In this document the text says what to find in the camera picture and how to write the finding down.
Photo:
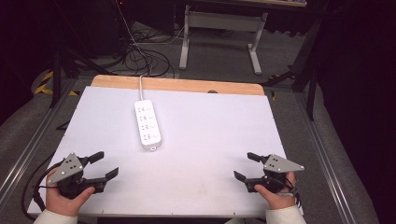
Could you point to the white table cover board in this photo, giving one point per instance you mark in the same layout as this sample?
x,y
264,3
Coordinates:
x,y
199,149

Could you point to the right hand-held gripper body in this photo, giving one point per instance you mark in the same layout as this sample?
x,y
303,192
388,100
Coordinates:
x,y
280,165

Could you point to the person's right hand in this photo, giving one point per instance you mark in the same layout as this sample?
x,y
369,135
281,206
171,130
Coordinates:
x,y
281,200

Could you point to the wooden background desk top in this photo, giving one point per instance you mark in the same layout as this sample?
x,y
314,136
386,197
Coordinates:
x,y
264,2

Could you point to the white metal desk frame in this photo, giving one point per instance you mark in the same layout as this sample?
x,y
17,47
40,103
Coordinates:
x,y
222,20

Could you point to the black metal stand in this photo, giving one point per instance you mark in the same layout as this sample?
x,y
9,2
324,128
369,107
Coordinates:
x,y
56,77
311,77

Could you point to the aluminium floor rail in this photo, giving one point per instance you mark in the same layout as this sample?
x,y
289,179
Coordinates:
x,y
31,146
327,161

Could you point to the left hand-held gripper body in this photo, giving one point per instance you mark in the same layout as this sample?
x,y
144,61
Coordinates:
x,y
69,166

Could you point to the person's left hand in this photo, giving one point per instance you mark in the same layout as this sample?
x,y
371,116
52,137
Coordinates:
x,y
63,205

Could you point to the white power strip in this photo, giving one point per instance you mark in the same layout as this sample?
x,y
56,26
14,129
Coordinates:
x,y
148,124

